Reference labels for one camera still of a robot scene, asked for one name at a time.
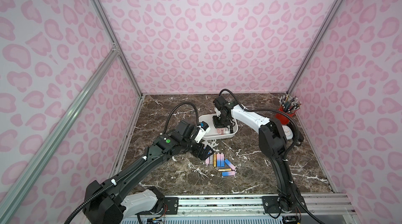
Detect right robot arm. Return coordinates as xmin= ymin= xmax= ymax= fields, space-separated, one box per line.
xmin=214 ymin=89 xmax=323 ymax=224

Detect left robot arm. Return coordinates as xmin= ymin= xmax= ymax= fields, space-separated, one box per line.
xmin=65 ymin=120 xmax=214 ymax=224

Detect gold glitter lipstick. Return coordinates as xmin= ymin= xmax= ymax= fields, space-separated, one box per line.
xmin=213 ymin=153 xmax=217 ymax=167

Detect white plastic storage box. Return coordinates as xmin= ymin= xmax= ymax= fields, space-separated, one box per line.
xmin=198 ymin=114 xmax=239 ymax=140

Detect pink blue lipstick centre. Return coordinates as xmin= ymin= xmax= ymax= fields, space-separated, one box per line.
xmin=217 ymin=153 xmax=225 ymax=167

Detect pink blue lipstick bottom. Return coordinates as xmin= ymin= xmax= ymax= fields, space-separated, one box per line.
xmin=222 ymin=171 xmax=236 ymax=177

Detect white round clock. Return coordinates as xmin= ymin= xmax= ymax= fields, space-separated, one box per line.
xmin=282 ymin=125 xmax=294 ymax=140

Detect bundle of pencils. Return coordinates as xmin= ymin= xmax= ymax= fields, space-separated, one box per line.
xmin=279 ymin=94 xmax=301 ymax=114

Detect black stapler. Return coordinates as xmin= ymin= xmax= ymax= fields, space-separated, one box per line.
xmin=296 ymin=129 xmax=305 ymax=146

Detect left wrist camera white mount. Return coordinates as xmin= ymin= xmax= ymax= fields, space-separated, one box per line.
xmin=194 ymin=121 xmax=210 ymax=143

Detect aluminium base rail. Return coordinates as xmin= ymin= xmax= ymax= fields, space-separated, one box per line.
xmin=84 ymin=194 xmax=359 ymax=224

